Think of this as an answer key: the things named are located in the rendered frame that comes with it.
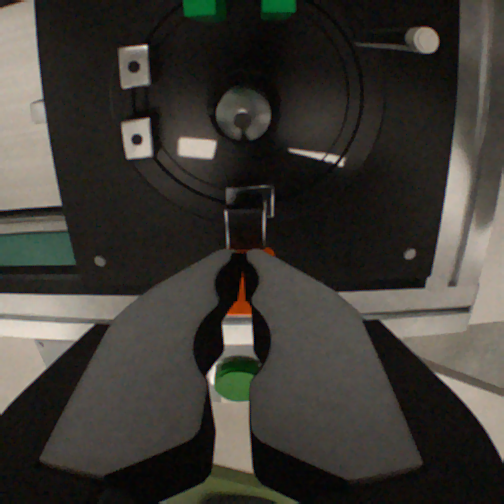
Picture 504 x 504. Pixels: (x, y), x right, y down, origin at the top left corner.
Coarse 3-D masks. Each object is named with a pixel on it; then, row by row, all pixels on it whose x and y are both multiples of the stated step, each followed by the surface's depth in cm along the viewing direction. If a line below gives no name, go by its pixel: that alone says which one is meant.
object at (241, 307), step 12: (228, 204) 14; (240, 204) 14; (252, 204) 14; (264, 204) 14; (228, 216) 14; (240, 216) 14; (252, 216) 14; (264, 216) 14; (228, 228) 14; (240, 228) 14; (252, 228) 14; (264, 228) 14; (228, 240) 15; (240, 240) 15; (252, 240) 15; (264, 240) 15; (240, 288) 14; (240, 300) 14; (228, 312) 15; (240, 312) 15
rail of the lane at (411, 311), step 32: (0, 288) 29; (32, 288) 29; (64, 288) 29; (96, 288) 29; (128, 288) 29; (352, 288) 28; (384, 288) 28; (416, 288) 28; (448, 288) 28; (0, 320) 30; (32, 320) 30; (64, 320) 30; (96, 320) 30; (224, 320) 30; (384, 320) 29; (416, 320) 29; (448, 320) 29
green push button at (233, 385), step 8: (224, 368) 31; (232, 368) 30; (240, 368) 30; (248, 368) 30; (256, 368) 31; (216, 376) 31; (224, 376) 30; (232, 376) 30; (240, 376) 30; (248, 376) 30; (216, 384) 31; (224, 384) 31; (232, 384) 31; (240, 384) 31; (248, 384) 31; (224, 392) 31; (232, 392) 31; (240, 392) 31; (248, 392) 31; (232, 400) 32; (240, 400) 32; (248, 400) 32
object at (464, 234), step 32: (480, 0) 18; (480, 32) 19; (480, 64) 20; (480, 96) 22; (480, 128) 23; (480, 160) 23; (448, 192) 24; (480, 192) 24; (448, 224) 25; (480, 224) 25; (448, 256) 27; (480, 256) 27
